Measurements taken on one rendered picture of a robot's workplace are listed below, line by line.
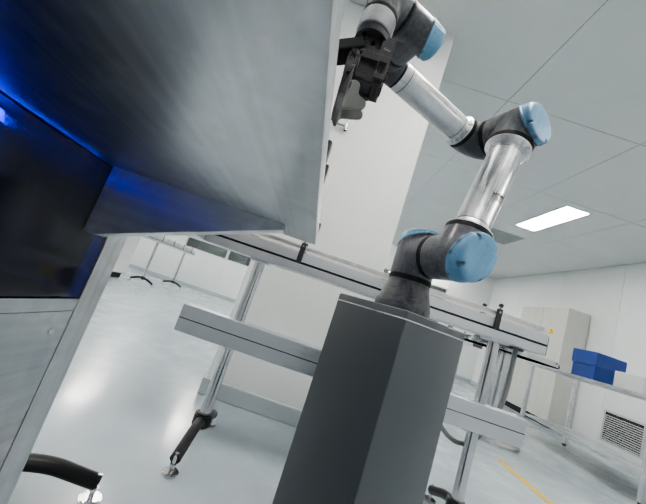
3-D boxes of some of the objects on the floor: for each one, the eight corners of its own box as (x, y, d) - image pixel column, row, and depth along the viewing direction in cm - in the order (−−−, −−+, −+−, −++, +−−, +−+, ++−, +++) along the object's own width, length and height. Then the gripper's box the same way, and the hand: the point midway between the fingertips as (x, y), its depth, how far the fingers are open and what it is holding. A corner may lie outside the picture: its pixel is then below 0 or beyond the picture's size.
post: (-118, 634, 51) (299, -236, 84) (-73, 599, 57) (300, -201, 90) (-81, 647, 51) (322, -229, 84) (-41, 611, 57) (321, -194, 90)
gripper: (401, 27, 60) (369, 122, 57) (389, 62, 69) (361, 146, 65) (359, 13, 60) (325, 107, 57) (353, 50, 69) (323, 133, 66)
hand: (333, 118), depth 61 cm, fingers closed
